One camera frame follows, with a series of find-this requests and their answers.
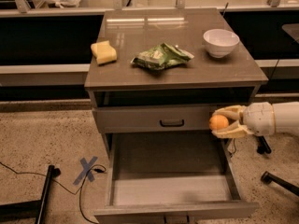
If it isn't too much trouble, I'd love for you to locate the open grey middle drawer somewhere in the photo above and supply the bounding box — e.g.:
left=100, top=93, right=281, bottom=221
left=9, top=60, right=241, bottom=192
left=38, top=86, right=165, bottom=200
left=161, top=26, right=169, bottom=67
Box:
left=94, top=132, right=259, bottom=224

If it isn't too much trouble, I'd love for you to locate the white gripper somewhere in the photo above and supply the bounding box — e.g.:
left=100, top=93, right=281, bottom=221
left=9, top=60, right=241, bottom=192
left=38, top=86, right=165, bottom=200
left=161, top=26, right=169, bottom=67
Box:
left=212, top=102, right=275, bottom=139

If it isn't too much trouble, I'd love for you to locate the black stand leg left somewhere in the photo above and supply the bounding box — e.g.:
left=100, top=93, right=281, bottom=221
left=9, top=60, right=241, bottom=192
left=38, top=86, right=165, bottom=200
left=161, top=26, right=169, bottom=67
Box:
left=0, top=165, right=61, bottom=224

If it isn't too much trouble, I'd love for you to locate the yellow sponge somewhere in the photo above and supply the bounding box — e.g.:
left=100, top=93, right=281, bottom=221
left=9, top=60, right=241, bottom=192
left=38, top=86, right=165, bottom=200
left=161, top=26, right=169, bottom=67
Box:
left=91, top=40, right=117, bottom=65

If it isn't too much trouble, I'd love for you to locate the black stand leg right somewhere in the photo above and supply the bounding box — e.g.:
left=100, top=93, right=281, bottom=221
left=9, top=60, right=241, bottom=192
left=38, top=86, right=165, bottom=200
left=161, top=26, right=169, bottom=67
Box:
left=257, top=136, right=272, bottom=154

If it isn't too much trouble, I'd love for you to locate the closed grey top drawer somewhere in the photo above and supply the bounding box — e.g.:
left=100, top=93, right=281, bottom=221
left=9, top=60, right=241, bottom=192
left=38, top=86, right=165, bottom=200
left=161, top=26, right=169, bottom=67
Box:
left=93, top=104, right=219, bottom=133

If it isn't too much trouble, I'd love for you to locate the orange fruit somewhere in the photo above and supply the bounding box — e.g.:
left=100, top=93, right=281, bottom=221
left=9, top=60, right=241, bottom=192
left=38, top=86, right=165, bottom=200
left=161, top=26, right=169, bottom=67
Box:
left=209, top=115, right=229, bottom=130

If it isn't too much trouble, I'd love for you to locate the metal railing frame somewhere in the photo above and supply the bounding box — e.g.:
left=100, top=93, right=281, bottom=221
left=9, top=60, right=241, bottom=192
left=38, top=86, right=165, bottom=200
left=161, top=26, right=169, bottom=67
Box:
left=0, top=0, right=299, bottom=19

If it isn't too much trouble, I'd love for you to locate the grey drawer cabinet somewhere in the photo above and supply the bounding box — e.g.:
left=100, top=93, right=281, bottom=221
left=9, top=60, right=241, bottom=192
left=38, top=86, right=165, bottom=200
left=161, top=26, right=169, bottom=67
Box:
left=83, top=7, right=269, bottom=224

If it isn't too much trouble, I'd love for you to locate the black caster leg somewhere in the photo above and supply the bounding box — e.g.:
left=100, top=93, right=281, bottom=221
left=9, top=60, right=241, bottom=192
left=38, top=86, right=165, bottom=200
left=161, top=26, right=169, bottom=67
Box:
left=261, top=172, right=299, bottom=196

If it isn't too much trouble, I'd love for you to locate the black stand leg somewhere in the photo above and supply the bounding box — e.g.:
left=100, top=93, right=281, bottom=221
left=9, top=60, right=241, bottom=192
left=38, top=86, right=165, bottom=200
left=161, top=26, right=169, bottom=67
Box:
left=257, top=136, right=272, bottom=154
left=0, top=165, right=61, bottom=224

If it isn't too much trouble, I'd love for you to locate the blue tape cross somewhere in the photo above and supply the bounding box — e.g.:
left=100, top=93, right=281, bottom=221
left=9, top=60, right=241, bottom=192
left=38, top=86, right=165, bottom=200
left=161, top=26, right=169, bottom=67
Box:
left=73, top=156, right=97, bottom=185

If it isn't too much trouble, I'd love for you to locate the green chip bag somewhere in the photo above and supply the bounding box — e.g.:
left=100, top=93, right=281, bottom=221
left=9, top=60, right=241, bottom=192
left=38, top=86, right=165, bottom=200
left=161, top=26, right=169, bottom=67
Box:
left=131, top=43, right=194, bottom=71

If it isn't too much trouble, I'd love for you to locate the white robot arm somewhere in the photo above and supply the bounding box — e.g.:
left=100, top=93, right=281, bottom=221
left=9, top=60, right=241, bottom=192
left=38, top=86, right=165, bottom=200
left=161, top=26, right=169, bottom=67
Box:
left=210, top=102, right=299, bottom=139

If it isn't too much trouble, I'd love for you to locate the white bowl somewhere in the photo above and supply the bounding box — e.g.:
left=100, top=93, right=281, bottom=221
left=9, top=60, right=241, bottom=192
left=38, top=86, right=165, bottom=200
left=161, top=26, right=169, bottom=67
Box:
left=203, top=29, right=240, bottom=58

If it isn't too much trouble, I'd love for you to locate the black floor cable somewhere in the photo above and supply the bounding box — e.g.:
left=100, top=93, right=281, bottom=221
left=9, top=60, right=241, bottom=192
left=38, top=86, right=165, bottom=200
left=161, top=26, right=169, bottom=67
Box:
left=0, top=161, right=107, bottom=224

